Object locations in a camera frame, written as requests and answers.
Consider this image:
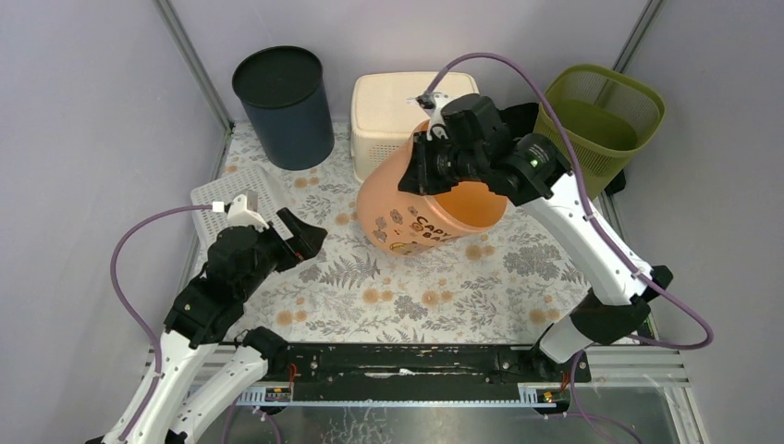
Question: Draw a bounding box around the green ribbed waste bin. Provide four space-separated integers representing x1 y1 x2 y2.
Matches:
545 64 666 199

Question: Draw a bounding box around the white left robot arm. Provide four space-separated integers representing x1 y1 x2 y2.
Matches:
96 203 327 443

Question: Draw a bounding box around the slotted aluminium cable rail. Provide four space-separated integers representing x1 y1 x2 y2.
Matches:
239 380 569 409

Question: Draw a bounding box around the white perforated basket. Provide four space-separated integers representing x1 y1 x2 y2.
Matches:
190 166 294 247

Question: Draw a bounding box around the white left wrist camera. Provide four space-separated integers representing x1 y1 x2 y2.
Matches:
211 190 270 230

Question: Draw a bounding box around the orange bucket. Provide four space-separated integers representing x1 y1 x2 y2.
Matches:
356 137 508 255

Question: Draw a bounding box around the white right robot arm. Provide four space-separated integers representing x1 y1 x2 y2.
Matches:
398 93 672 381

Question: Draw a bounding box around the floral patterned table mat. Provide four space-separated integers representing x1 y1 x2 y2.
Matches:
190 122 589 344

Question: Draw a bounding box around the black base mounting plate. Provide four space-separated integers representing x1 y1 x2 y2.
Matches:
251 343 592 391

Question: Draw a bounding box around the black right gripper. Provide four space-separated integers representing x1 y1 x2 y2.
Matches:
398 129 484 195

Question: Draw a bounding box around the dark blue cylindrical bin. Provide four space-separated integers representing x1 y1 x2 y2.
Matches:
231 45 335 171

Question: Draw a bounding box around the cream perforated plastic basket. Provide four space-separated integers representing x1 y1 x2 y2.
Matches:
349 71 480 184

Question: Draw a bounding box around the black cloth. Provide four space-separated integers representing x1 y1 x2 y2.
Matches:
499 102 539 139

